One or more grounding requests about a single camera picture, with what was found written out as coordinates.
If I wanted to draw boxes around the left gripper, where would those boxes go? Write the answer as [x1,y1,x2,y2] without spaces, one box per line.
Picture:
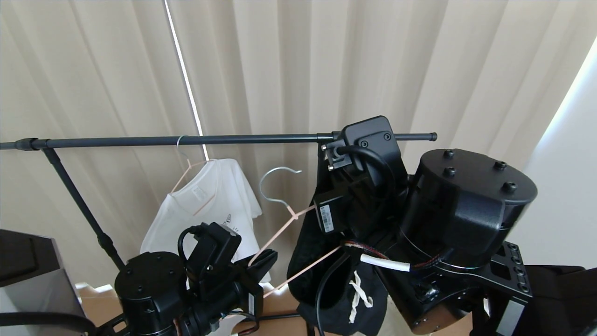
[180,274,264,336]

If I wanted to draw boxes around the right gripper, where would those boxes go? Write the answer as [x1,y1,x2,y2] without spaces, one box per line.
[345,182,472,335]

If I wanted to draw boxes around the black garment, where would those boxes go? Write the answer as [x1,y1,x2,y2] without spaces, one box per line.
[286,196,390,336]

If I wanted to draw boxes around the white printed t-shirt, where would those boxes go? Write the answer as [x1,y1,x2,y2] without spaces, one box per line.
[140,159,272,285]

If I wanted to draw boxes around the pink clothes hanger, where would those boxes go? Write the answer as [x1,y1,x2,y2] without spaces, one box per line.
[169,135,220,216]
[247,167,344,299]

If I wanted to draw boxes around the black clothes rack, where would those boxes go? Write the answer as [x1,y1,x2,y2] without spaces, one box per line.
[0,132,438,336]

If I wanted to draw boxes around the beige curtain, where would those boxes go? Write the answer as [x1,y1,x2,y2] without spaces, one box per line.
[0,0,597,290]

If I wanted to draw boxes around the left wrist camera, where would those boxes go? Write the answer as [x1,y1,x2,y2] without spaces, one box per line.
[177,222,242,300]

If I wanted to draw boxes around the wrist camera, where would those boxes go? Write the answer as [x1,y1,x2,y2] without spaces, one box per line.
[177,222,242,300]
[313,116,409,234]

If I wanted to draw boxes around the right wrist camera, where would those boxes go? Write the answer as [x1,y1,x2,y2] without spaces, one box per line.
[313,116,409,234]

